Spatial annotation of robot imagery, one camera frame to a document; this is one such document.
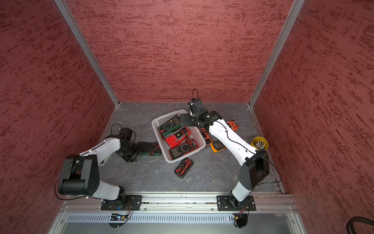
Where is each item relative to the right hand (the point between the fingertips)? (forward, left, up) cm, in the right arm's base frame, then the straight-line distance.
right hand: (187, 122), depth 81 cm
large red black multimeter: (-9, +8, -19) cm, 22 cm away
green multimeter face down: (-8, +24, -15) cm, 30 cm away
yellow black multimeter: (-5, -19, -20) cm, 28 cm away
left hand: (-12, +31, -19) cm, 38 cm away
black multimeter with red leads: (-19, +3, -18) cm, 27 cm away
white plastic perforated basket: (+2, -5, -15) cm, 16 cm away
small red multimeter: (+1, +7, -17) cm, 18 cm away
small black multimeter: (+8, +13, -14) cm, 21 cm away
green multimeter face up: (+7, +10, -16) cm, 20 cm away
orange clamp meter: (+1, -12, -17) cm, 21 cm away
